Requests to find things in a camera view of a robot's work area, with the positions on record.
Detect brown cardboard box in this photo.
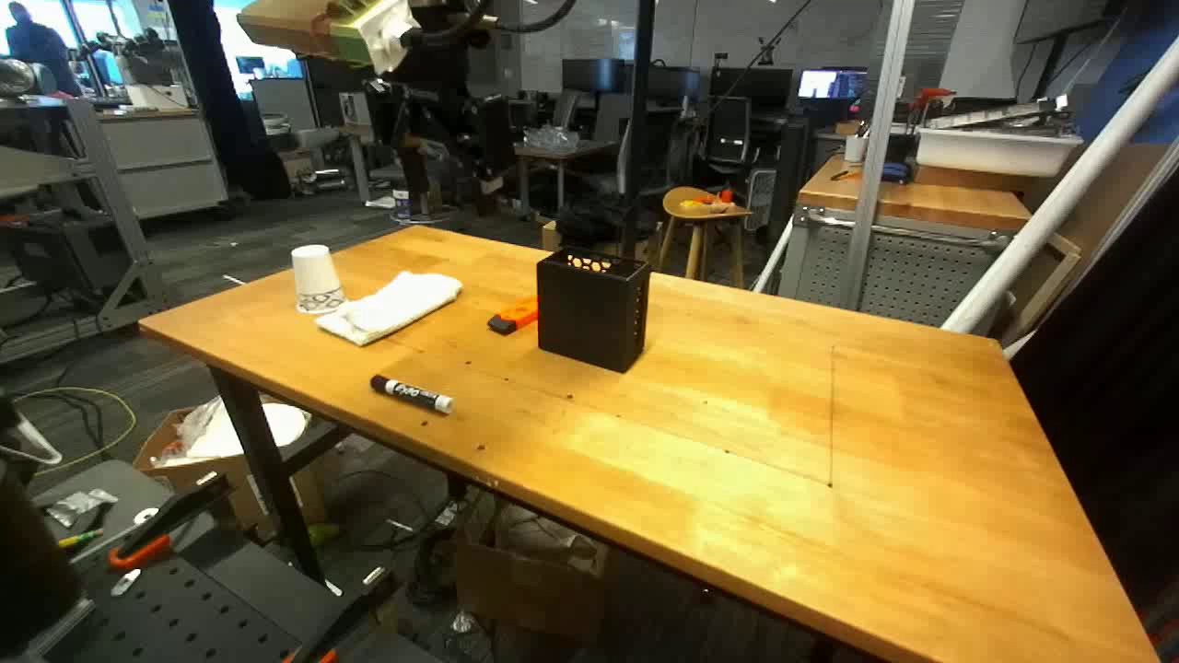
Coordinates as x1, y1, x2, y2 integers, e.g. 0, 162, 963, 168
452, 494, 611, 639

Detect cardboard box with plastic bag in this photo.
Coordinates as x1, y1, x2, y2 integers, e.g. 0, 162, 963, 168
129, 395, 332, 534

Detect black vertical stand pole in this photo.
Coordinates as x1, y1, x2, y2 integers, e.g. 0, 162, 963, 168
618, 0, 661, 269

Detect wooden workbench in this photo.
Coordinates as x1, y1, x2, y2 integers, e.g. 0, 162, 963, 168
778, 151, 1038, 332

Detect yellow floor cable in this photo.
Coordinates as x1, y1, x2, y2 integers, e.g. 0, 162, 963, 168
8, 384, 145, 478

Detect slanted metal frame bar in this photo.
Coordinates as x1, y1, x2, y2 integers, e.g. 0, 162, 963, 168
939, 40, 1179, 340

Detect orange handled pliers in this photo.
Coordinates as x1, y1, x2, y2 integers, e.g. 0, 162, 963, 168
106, 472, 231, 577

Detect person in dark clothes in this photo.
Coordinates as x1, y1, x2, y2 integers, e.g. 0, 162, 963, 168
0, 0, 86, 94

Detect white towel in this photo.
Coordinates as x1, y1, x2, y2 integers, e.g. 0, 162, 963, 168
314, 269, 467, 348

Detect small background table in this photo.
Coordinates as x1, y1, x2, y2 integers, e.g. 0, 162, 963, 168
514, 125, 624, 217

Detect computer monitor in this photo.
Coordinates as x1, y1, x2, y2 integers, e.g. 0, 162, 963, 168
794, 66, 871, 105

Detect white vertical metal pole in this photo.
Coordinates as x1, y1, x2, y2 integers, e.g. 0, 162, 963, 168
836, 0, 920, 309

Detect grey metal shelf rack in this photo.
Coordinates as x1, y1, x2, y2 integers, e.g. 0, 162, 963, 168
0, 88, 171, 369

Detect black table leg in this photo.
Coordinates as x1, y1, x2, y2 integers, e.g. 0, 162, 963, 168
207, 363, 354, 586

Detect white paper cup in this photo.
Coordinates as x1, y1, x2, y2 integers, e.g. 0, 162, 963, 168
289, 240, 352, 321

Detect white plastic tray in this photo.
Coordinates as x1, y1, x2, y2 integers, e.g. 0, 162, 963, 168
914, 116, 1092, 181

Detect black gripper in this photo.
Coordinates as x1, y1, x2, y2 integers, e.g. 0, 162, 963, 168
393, 25, 492, 141

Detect white drawer cabinet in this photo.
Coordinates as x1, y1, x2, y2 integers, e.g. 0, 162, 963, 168
95, 105, 231, 226

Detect black perforated box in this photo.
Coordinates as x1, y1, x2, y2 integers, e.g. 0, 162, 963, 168
533, 245, 651, 374

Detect orange and black block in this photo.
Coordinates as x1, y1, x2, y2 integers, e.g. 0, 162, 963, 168
488, 297, 546, 340

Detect black marker pen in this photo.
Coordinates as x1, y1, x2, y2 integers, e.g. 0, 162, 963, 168
368, 373, 461, 421

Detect black perforated plate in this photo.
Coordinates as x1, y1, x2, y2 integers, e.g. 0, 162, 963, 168
47, 539, 436, 663

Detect short white bar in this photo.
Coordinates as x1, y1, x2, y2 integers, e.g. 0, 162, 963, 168
753, 217, 800, 297

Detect round wooden stool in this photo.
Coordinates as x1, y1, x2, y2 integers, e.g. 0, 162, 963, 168
656, 185, 753, 284

